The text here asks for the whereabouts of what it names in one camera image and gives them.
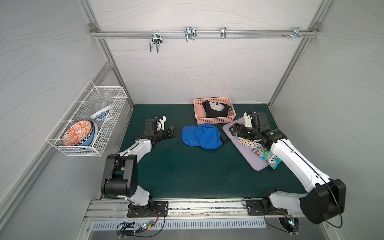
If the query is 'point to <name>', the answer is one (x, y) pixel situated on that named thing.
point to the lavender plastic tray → (246, 152)
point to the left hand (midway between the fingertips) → (174, 130)
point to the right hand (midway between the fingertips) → (236, 129)
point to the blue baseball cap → (205, 135)
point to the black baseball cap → (214, 109)
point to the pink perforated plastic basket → (200, 113)
